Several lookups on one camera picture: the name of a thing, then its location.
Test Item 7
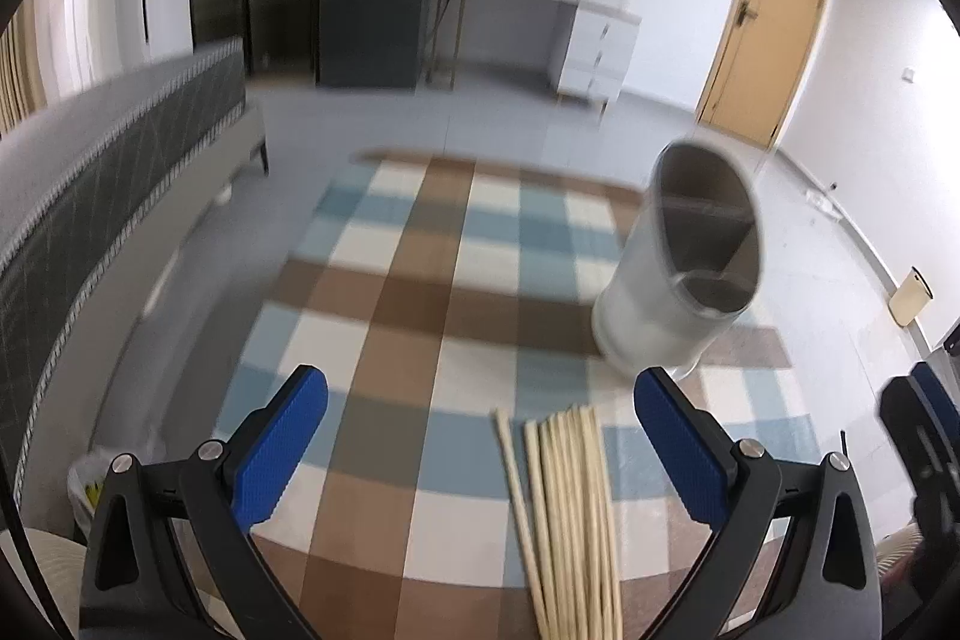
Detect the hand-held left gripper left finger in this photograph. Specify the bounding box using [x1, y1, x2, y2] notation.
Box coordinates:
[79, 365, 329, 640]

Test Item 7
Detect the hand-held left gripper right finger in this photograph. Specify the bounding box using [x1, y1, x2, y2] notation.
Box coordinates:
[634, 368, 882, 640]

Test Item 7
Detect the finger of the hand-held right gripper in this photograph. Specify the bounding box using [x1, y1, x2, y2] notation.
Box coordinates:
[877, 361, 960, 517]

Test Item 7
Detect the bunch of chopsticks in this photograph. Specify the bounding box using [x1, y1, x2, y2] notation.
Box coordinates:
[491, 404, 625, 640]

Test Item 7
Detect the metal utensil holder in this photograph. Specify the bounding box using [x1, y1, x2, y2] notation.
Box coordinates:
[591, 137, 764, 378]

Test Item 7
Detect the beige woven cushion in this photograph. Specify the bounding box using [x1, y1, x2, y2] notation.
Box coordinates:
[21, 526, 89, 640]
[876, 526, 929, 585]

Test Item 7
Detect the beige waste bin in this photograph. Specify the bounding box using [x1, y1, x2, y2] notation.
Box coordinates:
[888, 266, 935, 328]

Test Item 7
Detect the checkered mat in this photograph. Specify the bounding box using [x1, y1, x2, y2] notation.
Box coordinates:
[214, 149, 822, 640]

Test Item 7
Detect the white plastic bag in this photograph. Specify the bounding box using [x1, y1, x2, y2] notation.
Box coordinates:
[67, 449, 115, 530]

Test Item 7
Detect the white crumpled bag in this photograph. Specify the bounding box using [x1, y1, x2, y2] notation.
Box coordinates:
[806, 181, 845, 220]

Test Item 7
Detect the grey mattress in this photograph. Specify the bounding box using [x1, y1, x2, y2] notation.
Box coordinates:
[0, 36, 248, 483]

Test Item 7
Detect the white dressing table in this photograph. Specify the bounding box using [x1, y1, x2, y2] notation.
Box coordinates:
[437, 0, 643, 118]

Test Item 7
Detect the wooden door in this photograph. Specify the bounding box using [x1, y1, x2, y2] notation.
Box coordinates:
[694, 0, 837, 151]

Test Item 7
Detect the beige curtain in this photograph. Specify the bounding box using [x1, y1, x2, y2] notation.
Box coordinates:
[0, 2, 47, 140]

